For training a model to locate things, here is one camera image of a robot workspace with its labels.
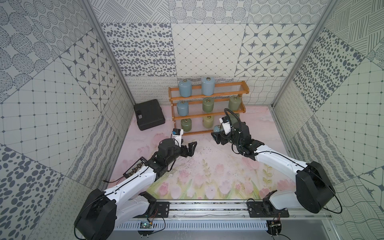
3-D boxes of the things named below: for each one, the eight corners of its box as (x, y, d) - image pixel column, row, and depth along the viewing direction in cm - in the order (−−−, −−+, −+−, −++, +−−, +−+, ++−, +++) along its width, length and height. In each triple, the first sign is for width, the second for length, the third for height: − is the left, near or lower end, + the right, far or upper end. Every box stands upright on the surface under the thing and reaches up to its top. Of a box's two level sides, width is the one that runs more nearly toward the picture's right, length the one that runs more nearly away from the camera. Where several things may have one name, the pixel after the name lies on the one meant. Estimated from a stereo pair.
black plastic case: (141, 133, 106) (138, 127, 101) (135, 110, 121) (133, 104, 116) (167, 124, 111) (165, 119, 107) (159, 103, 126) (157, 98, 121)
